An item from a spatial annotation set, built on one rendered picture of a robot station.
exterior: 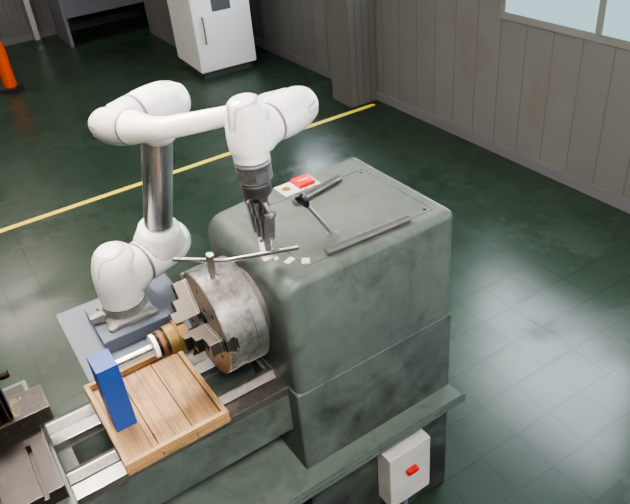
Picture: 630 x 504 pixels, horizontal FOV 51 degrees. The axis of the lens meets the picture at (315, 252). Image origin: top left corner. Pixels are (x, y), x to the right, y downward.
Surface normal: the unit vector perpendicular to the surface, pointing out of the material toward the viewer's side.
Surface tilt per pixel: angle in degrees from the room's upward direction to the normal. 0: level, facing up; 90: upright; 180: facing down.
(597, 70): 90
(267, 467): 0
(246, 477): 0
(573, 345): 0
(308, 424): 90
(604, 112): 90
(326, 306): 90
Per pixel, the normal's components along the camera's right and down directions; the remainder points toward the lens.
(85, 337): -0.08, -0.82
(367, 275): 0.56, 0.43
